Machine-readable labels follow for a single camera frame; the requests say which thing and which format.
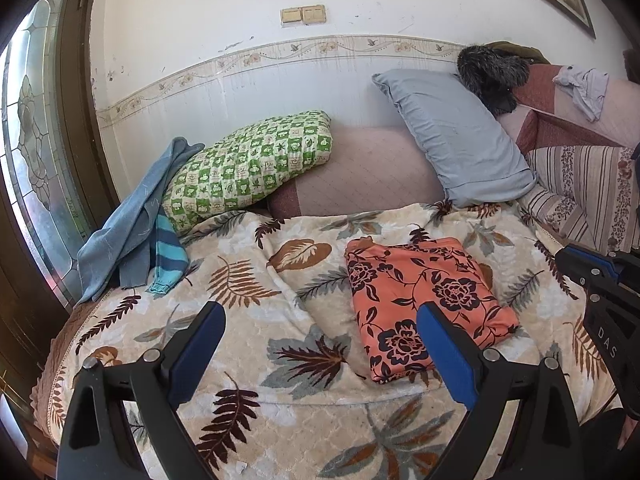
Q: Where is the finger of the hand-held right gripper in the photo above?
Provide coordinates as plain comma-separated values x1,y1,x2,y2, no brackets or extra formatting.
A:
554,243,626,287

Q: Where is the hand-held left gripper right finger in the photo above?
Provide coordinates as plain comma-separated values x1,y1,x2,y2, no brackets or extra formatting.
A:
416,302,583,480

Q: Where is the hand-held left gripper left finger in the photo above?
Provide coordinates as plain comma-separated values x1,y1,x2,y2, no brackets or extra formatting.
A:
56,301,227,480

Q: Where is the orange floral garment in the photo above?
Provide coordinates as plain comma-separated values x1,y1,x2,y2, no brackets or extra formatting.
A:
345,237,519,384

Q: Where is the striped floral cushion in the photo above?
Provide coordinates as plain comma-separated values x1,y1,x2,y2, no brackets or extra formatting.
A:
517,145,640,255

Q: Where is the leaf print blanket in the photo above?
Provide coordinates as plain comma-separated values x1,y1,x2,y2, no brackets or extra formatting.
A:
31,199,623,480

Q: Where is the teal striped cloth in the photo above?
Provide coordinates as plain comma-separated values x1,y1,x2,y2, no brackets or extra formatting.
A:
147,214,190,295

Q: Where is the blue cloth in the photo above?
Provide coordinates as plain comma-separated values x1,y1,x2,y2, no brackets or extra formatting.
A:
76,136,207,305

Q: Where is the pale crumpled cloth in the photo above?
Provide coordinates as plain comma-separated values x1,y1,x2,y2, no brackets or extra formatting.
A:
552,64,611,123

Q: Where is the grey blue pillow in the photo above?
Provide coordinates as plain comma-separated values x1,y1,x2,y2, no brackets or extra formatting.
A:
371,69,538,209

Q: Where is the green checked pillow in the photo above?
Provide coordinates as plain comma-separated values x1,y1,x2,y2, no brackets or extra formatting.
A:
161,110,335,236

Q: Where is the dark fur trimmed coat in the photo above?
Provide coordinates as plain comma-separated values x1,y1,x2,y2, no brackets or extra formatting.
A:
456,41,551,117

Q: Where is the stained glass door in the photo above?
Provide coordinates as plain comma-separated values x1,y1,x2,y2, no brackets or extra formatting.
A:
0,0,108,311

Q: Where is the beige wall switch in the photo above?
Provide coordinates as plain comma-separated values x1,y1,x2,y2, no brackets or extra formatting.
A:
280,4,327,27

